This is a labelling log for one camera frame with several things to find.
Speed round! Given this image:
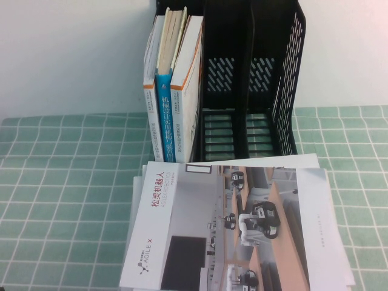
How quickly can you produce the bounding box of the AgileX robot photo brochure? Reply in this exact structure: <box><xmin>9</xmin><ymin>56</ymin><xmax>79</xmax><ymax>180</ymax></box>
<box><xmin>119</xmin><ymin>161</ymin><xmax>349</xmax><ymax>291</ymax></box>

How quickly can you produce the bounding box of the blue spine book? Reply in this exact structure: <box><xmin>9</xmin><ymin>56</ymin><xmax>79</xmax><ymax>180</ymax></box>
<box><xmin>154</xmin><ymin>7</ymin><xmax>188</xmax><ymax>163</ymax></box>

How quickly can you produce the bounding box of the thick white orange-striped book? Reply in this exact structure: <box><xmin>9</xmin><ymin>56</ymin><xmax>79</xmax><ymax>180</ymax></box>
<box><xmin>170</xmin><ymin>14</ymin><xmax>204</xmax><ymax>163</ymax></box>

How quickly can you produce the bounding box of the thin white orange-striped book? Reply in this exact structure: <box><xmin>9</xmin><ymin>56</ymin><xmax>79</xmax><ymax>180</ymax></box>
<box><xmin>142</xmin><ymin>15</ymin><xmax>163</xmax><ymax>161</ymax></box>

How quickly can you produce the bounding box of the black plastic book holder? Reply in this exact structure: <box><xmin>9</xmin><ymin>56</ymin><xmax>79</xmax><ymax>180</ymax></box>
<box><xmin>154</xmin><ymin>0</ymin><xmax>307</xmax><ymax>163</ymax></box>

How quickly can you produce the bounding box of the green checked tablecloth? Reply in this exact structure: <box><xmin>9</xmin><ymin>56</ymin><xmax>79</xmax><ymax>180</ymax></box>
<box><xmin>0</xmin><ymin>104</ymin><xmax>388</xmax><ymax>291</ymax></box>

